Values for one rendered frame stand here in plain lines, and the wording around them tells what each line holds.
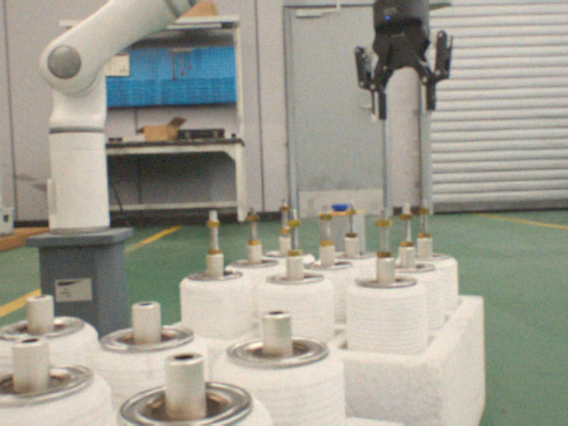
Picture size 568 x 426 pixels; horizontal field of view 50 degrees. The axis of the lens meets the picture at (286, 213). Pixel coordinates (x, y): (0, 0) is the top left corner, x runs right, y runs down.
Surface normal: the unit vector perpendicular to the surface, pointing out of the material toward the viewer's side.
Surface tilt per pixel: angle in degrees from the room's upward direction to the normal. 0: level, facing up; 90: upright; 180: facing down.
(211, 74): 90
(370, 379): 90
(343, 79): 90
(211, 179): 90
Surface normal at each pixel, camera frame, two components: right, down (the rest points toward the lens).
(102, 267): 0.71, 0.01
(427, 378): -0.40, 0.06
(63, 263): 0.07, 0.05
